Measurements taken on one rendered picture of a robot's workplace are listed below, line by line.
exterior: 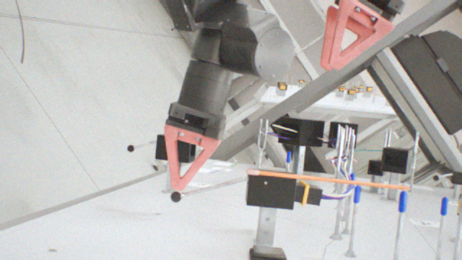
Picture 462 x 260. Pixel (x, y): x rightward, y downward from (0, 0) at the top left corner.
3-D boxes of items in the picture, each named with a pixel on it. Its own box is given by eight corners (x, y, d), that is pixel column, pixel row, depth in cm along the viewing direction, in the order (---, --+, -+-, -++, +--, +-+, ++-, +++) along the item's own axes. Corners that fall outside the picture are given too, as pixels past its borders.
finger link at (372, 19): (348, 82, 71) (388, 17, 70) (362, 81, 64) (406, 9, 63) (302, 54, 71) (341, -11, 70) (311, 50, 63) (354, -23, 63)
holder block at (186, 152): (128, 182, 105) (133, 129, 105) (192, 191, 103) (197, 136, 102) (119, 185, 101) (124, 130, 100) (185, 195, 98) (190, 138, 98)
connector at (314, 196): (277, 194, 70) (280, 179, 70) (315, 201, 71) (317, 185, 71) (282, 199, 67) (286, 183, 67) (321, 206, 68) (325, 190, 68)
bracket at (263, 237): (253, 239, 72) (257, 200, 71) (272, 241, 72) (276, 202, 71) (255, 248, 67) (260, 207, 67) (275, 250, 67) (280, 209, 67)
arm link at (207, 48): (229, 22, 71) (193, 7, 68) (266, 27, 66) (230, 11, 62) (214, 74, 72) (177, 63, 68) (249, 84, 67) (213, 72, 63)
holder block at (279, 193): (245, 199, 71) (247, 167, 71) (289, 204, 71) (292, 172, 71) (246, 205, 67) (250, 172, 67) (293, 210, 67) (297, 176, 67)
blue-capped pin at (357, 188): (342, 253, 69) (350, 183, 69) (354, 254, 69) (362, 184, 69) (344, 256, 67) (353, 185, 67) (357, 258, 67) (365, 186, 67)
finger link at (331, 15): (343, 83, 74) (381, 20, 73) (356, 82, 67) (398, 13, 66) (299, 55, 73) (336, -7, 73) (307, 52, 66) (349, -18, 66)
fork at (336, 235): (330, 239, 76) (341, 133, 75) (327, 235, 78) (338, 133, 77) (344, 240, 76) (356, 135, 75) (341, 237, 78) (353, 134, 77)
